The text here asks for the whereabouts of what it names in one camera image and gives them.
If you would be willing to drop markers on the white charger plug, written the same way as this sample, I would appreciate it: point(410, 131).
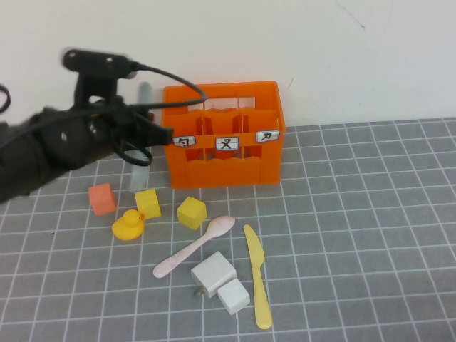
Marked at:
point(213, 272)

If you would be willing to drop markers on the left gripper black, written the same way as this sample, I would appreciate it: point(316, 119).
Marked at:
point(78, 139)

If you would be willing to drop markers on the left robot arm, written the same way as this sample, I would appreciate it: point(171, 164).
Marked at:
point(18, 167)

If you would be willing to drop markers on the notched yellow foam cube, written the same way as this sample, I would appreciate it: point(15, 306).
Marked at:
point(191, 213)

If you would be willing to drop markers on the small white cube adapter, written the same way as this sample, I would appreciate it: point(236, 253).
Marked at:
point(233, 296)

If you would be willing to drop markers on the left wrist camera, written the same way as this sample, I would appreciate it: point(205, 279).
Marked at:
point(96, 62)

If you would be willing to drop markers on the grey plastic fork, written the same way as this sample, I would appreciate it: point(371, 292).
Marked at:
point(144, 94)

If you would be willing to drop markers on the yellow plastic knife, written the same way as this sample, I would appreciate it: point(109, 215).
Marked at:
point(257, 263)

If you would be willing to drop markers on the paper label fork character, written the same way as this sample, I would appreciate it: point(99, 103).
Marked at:
point(227, 143)

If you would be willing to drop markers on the pink plastic spoon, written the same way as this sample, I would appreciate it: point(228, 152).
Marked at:
point(222, 224)

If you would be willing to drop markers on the paper label spoon character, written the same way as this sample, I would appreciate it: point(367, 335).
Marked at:
point(185, 142)

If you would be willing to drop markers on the orange plastic cutlery holder crate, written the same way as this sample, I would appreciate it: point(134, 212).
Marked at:
point(221, 174)

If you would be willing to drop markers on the orange foam cube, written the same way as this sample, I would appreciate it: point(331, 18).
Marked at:
point(102, 199)

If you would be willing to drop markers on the grey grid table mat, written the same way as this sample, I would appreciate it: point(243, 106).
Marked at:
point(356, 249)

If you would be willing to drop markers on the yellow rubber duck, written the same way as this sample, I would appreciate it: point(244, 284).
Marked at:
point(126, 229)

